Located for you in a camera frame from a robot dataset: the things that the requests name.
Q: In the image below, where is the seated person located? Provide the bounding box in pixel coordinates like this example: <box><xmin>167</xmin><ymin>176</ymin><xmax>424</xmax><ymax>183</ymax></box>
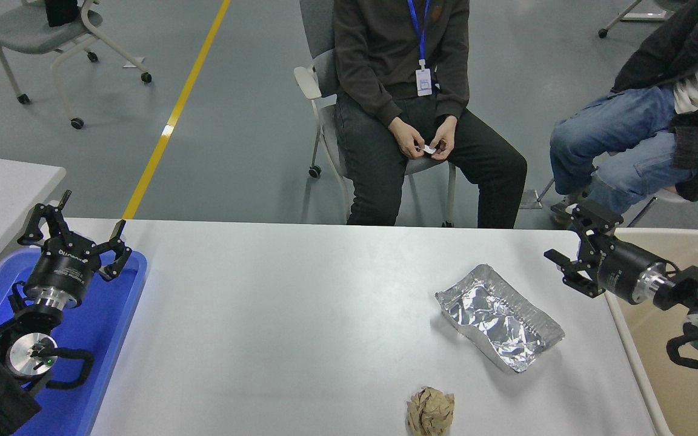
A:
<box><xmin>550</xmin><ymin>0</ymin><xmax>698</xmax><ymax>228</ymax></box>
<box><xmin>332</xmin><ymin>0</ymin><xmax>528</xmax><ymax>230</ymax></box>

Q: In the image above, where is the grey chair with cream frame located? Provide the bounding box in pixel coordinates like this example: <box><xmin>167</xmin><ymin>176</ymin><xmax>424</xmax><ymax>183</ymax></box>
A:
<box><xmin>0</xmin><ymin>0</ymin><xmax>153</xmax><ymax>130</ymax></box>

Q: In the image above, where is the large beige plastic bin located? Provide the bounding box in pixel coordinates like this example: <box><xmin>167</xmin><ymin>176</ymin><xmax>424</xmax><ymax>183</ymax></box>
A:
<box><xmin>603</xmin><ymin>228</ymin><xmax>698</xmax><ymax>436</ymax></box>

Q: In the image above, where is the silver foil tray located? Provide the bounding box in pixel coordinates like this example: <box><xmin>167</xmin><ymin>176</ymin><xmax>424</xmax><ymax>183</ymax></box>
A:
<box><xmin>435</xmin><ymin>264</ymin><xmax>565</xmax><ymax>374</ymax></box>

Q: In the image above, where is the person's left hand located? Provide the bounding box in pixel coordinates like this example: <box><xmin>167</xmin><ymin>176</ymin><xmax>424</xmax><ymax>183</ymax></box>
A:
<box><xmin>431</xmin><ymin>115</ymin><xmax>459</xmax><ymax>161</ymax></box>

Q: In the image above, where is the person's right hand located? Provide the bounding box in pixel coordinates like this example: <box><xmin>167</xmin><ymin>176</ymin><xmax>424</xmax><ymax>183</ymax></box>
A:
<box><xmin>388</xmin><ymin>118</ymin><xmax>425</xmax><ymax>159</ymax></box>

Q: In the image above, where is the grey chair with white armrest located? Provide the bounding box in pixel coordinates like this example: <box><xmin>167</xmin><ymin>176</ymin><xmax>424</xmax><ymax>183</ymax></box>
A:
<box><xmin>293</xmin><ymin>0</ymin><xmax>457</xmax><ymax>228</ymax></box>

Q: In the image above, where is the blue lanyard with badge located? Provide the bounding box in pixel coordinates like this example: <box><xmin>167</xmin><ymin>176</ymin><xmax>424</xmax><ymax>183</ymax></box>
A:
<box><xmin>407</xmin><ymin>0</ymin><xmax>433</xmax><ymax>97</ymax></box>

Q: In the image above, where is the blue plastic tray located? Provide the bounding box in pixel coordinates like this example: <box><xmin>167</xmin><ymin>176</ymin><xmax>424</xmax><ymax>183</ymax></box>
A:
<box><xmin>0</xmin><ymin>248</ymin><xmax>148</xmax><ymax>436</ymax></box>

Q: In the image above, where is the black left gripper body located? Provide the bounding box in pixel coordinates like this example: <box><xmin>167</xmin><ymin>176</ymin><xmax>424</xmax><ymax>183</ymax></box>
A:
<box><xmin>25</xmin><ymin>238</ymin><xmax>102</xmax><ymax>299</ymax></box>

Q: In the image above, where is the crumpled tan paper ball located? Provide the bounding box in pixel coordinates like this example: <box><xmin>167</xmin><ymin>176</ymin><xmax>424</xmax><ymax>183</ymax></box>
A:
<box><xmin>407</xmin><ymin>388</ymin><xmax>455</xmax><ymax>436</ymax></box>

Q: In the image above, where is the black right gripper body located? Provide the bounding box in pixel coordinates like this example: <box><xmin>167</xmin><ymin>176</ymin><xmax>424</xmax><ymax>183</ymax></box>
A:
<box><xmin>594</xmin><ymin>237</ymin><xmax>665</xmax><ymax>305</ymax></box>

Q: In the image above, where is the grey chair on castors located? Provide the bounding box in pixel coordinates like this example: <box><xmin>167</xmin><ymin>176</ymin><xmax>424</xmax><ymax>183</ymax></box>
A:
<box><xmin>597</xmin><ymin>0</ymin><xmax>689</xmax><ymax>38</ymax></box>

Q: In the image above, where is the black bag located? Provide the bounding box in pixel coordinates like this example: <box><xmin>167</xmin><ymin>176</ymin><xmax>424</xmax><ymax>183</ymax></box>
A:
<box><xmin>45</xmin><ymin>0</ymin><xmax>81</xmax><ymax>28</ymax></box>

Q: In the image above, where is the white seat metal chair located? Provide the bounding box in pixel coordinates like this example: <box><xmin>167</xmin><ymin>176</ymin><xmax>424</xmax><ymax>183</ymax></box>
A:
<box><xmin>519</xmin><ymin>182</ymin><xmax>698</xmax><ymax>234</ymax></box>

